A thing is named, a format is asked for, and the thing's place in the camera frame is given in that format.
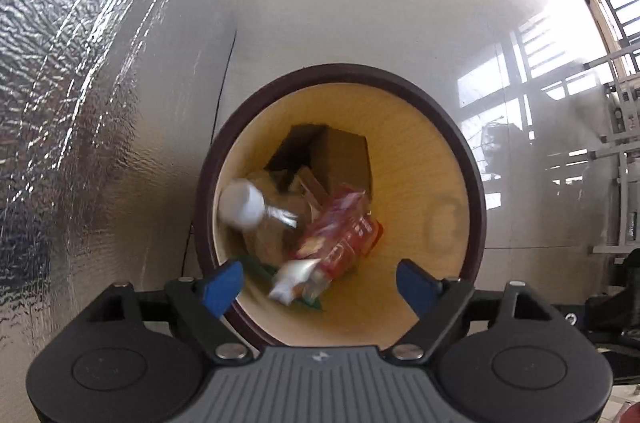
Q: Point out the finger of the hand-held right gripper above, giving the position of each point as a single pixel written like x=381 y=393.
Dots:
x=615 y=318

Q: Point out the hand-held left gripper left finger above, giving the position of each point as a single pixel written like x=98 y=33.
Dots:
x=222 y=285

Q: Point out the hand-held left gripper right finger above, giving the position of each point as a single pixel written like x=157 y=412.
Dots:
x=415 y=285

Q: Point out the brown-rimmed wooden trash bin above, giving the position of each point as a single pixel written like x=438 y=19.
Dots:
x=410 y=153

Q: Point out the teal packet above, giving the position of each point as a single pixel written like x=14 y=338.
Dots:
x=257 y=267

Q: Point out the white crumpled wrapper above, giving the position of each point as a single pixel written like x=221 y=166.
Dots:
x=295 y=275

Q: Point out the red snack bag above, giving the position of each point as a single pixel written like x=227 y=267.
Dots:
x=340 y=233

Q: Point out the brown cardboard box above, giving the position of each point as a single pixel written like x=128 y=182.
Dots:
x=340 y=158

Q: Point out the silver foil sheet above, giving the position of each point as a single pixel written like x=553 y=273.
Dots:
x=60 y=103

